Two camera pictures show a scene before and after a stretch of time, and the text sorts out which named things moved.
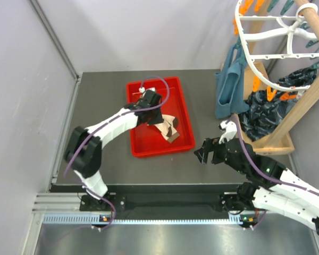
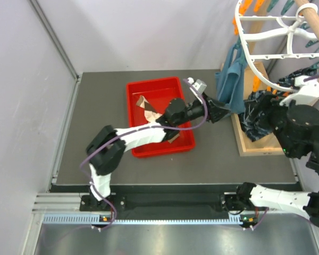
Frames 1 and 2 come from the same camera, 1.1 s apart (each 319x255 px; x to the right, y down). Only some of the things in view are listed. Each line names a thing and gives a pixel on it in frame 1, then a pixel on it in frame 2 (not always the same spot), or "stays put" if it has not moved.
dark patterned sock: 260,117 stays put
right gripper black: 209,145 to 270,104
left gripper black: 158,119 to 215,109
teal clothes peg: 288,4 stays put
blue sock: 231,95 stays put
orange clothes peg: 244,5 stays put
